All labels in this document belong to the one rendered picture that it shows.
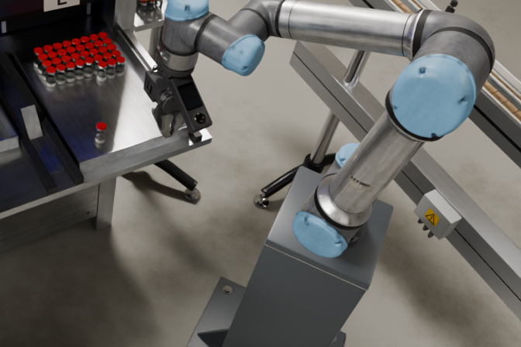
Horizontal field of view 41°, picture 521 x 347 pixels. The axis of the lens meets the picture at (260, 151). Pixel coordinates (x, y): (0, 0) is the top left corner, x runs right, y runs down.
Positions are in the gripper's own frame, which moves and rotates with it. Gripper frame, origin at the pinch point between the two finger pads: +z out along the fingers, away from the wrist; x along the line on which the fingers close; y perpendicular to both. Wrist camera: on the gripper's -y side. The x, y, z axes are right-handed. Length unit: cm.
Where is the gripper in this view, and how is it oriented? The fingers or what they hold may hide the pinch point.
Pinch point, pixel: (170, 135)
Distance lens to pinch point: 150.1
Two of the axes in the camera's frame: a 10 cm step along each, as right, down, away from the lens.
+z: -2.2, 6.5, 7.3
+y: -5.6, -7.0, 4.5
